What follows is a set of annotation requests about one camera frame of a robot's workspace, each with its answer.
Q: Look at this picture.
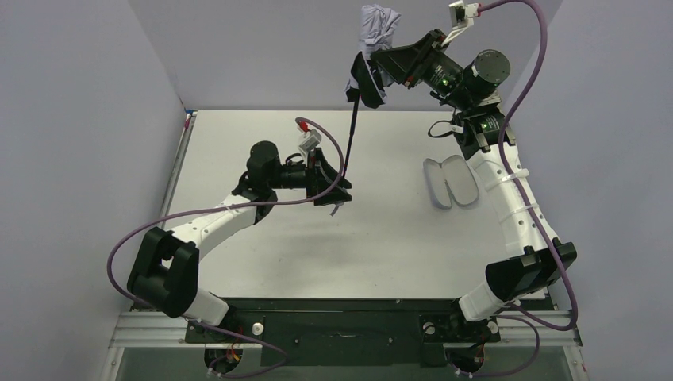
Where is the lavender folding umbrella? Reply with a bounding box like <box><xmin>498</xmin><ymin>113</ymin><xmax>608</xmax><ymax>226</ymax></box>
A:
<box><xmin>342</xmin><ymin>4</ymin><xmax>401</xmax><ymax>177</ymax></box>

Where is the lavender umbrella case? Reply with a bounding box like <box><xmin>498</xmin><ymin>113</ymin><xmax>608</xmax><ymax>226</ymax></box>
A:
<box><xmin>422</xmin><ymin>155</ymin><xmax>479</xmax><ymax>210</ymax></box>

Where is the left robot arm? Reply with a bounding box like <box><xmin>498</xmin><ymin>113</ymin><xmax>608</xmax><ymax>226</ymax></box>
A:
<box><xmin>127</xmin><ymin>140</ymin><xmax>352</xmax><ymax>325</ymax></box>

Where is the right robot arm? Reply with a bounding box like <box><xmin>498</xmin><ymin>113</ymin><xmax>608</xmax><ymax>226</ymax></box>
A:
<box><xmin>347</xmin><ymin>29</ymin><xmax>577</xmax><ymax>321</ymax></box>

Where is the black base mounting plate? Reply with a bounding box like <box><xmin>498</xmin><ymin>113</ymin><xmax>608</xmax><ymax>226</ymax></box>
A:
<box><xmin>175</xmin><ymin>298</ymin><xmax>523</xmax><ymax>375</ymax></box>

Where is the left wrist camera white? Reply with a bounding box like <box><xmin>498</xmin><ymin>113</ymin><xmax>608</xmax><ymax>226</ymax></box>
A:
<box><xmin>297</xmin><ymin>121</ymin><xmax>322</xmax><ymax>159</ymax></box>

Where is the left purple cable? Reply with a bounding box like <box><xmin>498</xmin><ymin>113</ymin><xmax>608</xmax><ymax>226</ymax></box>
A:
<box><xmin>107</xmin><ymin>116</ymin><xmax>346</xmax><ymax>379</ymax></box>

